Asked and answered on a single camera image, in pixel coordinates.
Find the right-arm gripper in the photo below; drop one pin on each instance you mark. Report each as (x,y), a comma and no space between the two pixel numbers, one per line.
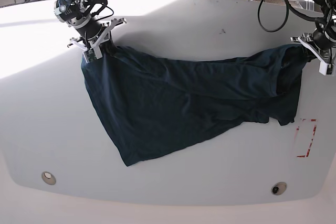
(97,36)

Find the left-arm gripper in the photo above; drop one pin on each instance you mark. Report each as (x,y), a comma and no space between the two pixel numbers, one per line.
(321,46)

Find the dark blue T-shirt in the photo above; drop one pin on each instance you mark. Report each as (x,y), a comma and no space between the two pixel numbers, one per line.
(151,107)

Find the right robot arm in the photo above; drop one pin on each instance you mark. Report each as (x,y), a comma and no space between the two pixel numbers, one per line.
(82,15)

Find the red tape rectangle marking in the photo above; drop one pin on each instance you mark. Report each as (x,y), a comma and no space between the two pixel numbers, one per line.
(304,136)

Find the right round table grommet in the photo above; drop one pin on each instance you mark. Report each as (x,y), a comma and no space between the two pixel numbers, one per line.
(279,188)

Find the round table grommet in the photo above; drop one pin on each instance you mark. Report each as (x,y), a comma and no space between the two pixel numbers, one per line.
(48,178)
(279,188)

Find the left round table grommet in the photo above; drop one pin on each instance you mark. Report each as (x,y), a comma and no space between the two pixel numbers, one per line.
(48,178)

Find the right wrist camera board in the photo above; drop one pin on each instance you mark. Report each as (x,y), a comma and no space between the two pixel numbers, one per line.
(89,56)

